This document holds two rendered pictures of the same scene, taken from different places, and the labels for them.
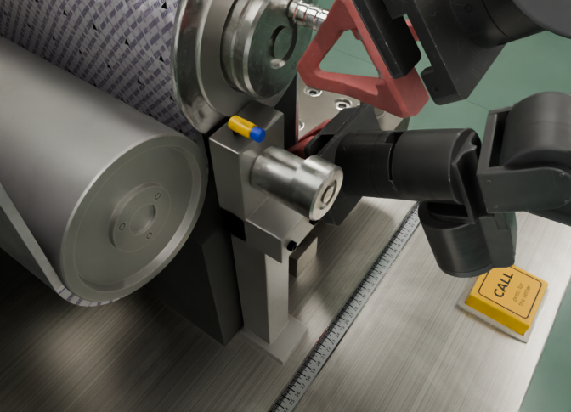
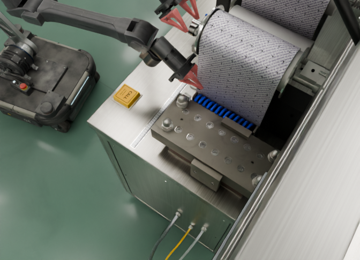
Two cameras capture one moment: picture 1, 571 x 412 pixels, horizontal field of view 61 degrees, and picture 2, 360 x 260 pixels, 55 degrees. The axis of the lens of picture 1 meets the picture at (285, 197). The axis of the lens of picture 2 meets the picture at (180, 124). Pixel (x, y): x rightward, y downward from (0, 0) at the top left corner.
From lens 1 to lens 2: 1.11 m
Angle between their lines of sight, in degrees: 67
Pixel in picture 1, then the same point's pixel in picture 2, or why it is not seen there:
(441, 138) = (163, 41)
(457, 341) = (145, 84)
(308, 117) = (192, 121)
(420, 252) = (150, 112)
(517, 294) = (124, 91)
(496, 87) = not seen: outside the picture
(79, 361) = not seen: hidden behind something
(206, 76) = not seen: hidden behind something
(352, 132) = (181, 65)
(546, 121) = (143, 28)
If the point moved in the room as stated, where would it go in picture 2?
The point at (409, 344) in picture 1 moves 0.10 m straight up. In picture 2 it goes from (159, 83) to (158, 67)
